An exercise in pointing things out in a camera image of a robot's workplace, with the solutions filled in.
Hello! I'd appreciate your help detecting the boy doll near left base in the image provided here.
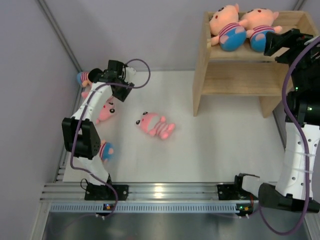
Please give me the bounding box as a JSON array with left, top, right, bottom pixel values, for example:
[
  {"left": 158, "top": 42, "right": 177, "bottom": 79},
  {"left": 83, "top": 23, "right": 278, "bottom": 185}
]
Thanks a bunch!
[{"left": 98, "top": 140, "right": 115, "bottom": 164}]

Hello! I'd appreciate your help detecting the pink striped plush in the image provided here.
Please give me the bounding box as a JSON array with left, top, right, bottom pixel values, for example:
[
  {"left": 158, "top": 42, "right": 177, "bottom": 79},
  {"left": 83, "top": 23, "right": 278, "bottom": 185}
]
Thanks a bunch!
[
  {"left": 95, "top": 96, "right": 116, "bottom": 124},
  {"left": 135, "top": 111, "right": 176, "bottom": 140},
  {"left": 81, "top": 91, "right": 90, "bottom": 99}
]

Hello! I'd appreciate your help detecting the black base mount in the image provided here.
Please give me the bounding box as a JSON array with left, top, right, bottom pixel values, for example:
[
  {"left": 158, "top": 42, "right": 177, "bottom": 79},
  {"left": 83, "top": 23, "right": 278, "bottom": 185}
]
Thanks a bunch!
[
  {"left": 84, "top": 183, "right": 129, "bottom": 201},
  {"left": 217, "top": 184, "right": 258, "bottom": 201}
]

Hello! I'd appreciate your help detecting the boy doll shelved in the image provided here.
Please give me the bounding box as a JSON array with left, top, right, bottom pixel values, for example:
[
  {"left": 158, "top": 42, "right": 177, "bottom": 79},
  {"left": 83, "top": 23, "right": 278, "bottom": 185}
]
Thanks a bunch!
[
  {"left": 209, "top": 3, "right": 248, "bottom": 52},
  {"left": 241, "top": 8, "right": 283, "bottom": 53}
]

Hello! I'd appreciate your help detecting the pink striped plush upper left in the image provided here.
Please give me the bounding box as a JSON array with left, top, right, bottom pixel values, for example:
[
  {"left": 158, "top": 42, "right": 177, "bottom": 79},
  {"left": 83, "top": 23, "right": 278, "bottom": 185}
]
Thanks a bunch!
[{"left": 81, "top": 91, "right": 90, "bottom": 99}]

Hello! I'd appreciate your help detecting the wooden two-tier shelf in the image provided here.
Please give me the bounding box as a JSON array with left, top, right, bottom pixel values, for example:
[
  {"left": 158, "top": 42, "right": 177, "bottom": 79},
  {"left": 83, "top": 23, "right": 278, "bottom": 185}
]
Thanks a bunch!
[{"left": 192, "top": 10, "right": 320, "bottom": 119}]

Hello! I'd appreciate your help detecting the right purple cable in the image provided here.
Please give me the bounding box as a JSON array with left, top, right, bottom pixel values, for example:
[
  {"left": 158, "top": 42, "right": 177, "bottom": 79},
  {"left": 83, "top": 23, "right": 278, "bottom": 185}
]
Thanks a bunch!
[{"left": 249, "top": 34, "right": 320, "bottom": 236}]

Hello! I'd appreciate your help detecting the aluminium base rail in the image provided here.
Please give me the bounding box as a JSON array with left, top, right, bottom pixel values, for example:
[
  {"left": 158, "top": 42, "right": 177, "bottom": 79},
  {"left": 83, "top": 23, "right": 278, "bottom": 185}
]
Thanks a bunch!
[{"left": 40, "top": 181, "right": 258, "bottom": 216}]

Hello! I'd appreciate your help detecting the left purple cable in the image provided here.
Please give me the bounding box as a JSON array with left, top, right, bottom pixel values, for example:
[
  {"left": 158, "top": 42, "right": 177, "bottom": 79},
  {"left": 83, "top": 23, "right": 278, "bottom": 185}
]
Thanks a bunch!
[{"left": 69, "top": 58, "right": 151, "bottom": 220}]

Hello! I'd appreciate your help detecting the boy doll back corner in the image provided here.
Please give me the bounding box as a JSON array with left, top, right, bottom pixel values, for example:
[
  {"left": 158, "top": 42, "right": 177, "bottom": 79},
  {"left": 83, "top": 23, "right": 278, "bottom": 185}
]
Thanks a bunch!
[{"left": 76, "top": 68, "right": 103, "bottom": 88}]

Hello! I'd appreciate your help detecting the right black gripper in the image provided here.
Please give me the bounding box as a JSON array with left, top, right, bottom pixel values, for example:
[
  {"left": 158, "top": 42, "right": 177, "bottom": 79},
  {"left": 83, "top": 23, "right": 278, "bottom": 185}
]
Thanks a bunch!
[{"left": 262, "top": 29, "right": 320, "bottom": 91}]

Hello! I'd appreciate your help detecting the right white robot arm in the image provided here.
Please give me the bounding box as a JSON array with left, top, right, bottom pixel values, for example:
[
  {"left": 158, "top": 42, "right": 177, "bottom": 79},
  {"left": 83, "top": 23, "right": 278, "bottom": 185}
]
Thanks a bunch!
[{"left": 233, "top": 28, "right": 320, "bottom": 213}]

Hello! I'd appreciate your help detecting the purple cable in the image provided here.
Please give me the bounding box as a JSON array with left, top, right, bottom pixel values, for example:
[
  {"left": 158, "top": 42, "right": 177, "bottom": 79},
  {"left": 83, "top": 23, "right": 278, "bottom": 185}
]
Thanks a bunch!
[
  {"left": 249, "top": 34, "right": 320, "bottom": 236},
  {"left": 69, "top": 58, "right": 151, "bottom": 220}
]

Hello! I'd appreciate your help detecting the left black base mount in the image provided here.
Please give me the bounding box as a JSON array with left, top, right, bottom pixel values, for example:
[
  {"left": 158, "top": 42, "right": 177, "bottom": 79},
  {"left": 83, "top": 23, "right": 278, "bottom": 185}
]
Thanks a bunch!
[{"left": 84, "top": 183, "right": 129, "bottom": 201}]

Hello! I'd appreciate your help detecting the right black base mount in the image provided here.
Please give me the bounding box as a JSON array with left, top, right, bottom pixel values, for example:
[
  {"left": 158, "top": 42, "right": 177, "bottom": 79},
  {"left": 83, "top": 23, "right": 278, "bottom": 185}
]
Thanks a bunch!
[{"left": 217, "top": 184, "right": 258, "bottom": 201}]

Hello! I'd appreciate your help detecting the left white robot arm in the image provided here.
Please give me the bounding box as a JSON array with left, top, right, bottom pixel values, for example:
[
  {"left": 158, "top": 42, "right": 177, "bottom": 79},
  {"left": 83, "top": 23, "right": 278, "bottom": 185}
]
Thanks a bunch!
[{"left": 61, "top": 60, "right": 134, "bottom": 201}]

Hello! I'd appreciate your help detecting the pink striped plush lower left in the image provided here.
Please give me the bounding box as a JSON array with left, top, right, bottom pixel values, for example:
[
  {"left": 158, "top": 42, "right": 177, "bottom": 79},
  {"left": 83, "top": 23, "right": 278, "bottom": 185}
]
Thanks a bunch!
[{"left": 95, "top": 96, "right": 116, "bottom": 124}]

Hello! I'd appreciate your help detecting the pink striped plush centre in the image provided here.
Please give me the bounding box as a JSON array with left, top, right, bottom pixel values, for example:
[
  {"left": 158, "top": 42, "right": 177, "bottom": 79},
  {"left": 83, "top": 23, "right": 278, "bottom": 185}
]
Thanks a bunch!
[{"left": 135, "top": 111, "right": 176, "bottom": 140}]

